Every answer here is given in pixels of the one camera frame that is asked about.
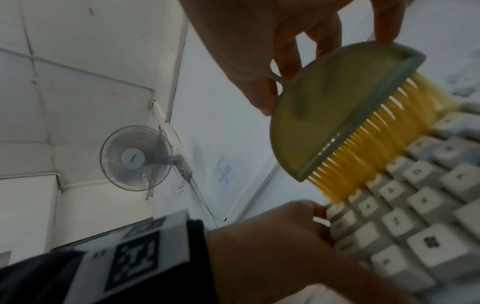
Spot person's left hand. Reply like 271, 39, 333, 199
205, 199, 421, 304

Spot person's right hand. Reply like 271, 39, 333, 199
178, 0, 412, 117

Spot green brush yellow bristles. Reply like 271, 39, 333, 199
264, 41, 460, 204

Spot white keyboard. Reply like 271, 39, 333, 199
324, 102, 480, 304

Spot person's left forearm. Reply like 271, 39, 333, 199
0, 218, 220, 304

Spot white marker left wristband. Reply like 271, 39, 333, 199
66, 209, 190, 304

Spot white wooden frame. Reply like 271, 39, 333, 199
0, 0, 286, 253

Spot thin dark fan cable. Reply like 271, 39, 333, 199
187, 178, 229, 223

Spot white wall fan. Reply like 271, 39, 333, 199
99, 124, 194, 192

